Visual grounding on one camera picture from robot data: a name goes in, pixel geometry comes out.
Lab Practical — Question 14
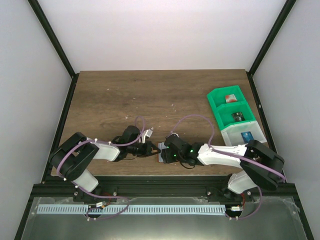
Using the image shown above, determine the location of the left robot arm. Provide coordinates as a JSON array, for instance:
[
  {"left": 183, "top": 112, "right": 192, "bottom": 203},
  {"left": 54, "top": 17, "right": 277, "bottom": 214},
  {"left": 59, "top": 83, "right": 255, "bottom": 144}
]
[{"left": 48, "top": 125, "right": 161, "bottom": 193}]

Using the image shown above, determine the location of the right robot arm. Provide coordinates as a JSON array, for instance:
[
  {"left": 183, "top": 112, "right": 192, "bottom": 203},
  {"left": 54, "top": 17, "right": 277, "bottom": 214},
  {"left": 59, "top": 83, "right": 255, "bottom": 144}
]
[{"left": 160, "top": 134, "right": 286, "bottom": 200}]

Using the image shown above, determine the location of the black card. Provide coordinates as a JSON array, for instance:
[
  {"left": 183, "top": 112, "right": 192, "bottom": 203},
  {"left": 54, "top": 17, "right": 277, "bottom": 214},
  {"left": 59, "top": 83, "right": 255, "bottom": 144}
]
[{"left": 231, "top": 112, "right": 245, "bottom": 122}]

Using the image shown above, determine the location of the blue card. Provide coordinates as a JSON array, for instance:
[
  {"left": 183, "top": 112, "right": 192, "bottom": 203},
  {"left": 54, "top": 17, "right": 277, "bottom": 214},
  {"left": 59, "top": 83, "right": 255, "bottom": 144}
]
[{"left": 241, "top": 131, "right": 254, "bottom": 144}]

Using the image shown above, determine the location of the red white card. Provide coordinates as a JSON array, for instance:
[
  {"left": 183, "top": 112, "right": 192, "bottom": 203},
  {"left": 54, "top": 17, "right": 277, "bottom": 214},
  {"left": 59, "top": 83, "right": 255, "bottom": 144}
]
[{"left": 225, "top": 94, "right": 238, "bottom": 103}]

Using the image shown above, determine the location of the white bin near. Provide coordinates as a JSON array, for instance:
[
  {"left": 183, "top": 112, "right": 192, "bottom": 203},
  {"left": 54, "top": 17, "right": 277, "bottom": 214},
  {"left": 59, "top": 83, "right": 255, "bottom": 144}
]
[{"left": 221, "top": 120, "right": 267, "bottom": 146}]

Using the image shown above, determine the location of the green bin middle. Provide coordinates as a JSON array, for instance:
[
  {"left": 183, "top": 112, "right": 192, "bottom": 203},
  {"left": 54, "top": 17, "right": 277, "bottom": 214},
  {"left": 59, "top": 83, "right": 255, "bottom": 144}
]
[{"left": 213, "top": 101, "right": 256, "bottom": 130}]

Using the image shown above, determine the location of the green bin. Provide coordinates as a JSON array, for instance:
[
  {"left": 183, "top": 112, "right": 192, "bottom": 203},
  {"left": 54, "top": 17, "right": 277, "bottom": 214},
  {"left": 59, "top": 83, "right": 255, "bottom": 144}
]
[
  {"left": 206, "top": 85, "right": 246, "bottom": 109},
  {"left": 213, "top": 101, "right": 256, "bottom": 130}
]

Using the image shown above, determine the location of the green bin far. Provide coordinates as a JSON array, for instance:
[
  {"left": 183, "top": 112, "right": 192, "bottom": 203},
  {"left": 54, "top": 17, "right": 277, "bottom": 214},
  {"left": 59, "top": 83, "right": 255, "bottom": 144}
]
[{"left": 206, "top": 85, "right": 246, "bottom": 109}]

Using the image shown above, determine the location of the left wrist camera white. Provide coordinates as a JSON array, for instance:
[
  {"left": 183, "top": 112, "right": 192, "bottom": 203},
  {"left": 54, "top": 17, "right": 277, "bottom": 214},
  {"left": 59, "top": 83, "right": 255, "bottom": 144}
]
[{"left": 140, "top": 127, "right": 154, "bottom": 144}]

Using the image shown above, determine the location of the white slotted cable duct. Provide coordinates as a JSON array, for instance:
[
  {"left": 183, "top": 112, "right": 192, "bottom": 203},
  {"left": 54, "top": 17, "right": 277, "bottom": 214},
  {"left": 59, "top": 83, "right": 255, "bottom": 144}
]
[{"left": 36, "top": 204, "right": 226, "bottom": 216}]

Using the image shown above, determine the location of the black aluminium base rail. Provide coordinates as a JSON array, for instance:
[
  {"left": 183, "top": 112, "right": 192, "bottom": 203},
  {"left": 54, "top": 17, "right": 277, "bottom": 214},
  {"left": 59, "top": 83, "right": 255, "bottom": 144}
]
[{"left": 31, "top": 174, "right": 297, "bottom": 201}]

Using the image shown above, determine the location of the left black frame post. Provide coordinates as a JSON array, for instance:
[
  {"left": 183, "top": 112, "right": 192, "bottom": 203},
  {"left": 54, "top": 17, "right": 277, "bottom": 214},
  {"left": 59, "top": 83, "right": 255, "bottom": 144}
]
[{"left": 27, "top": 0, "right": 77, "bottom": 78}]

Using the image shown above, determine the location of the black frame post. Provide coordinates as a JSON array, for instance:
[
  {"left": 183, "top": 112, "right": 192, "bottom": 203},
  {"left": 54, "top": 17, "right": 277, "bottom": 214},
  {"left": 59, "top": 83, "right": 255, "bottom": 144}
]
[
  {"left": 246, "top": 0, "right": 297, "bottom": 76},
  {"left": 27, "top": 0, "right": 77, "bottom": 78}
]

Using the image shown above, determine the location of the right black frame post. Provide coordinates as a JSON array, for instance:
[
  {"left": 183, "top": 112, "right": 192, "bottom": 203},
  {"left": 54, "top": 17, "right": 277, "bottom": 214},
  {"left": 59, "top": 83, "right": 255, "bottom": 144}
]
[{"left": 246, "top": 0, "right": 297, "bottom": 76}]

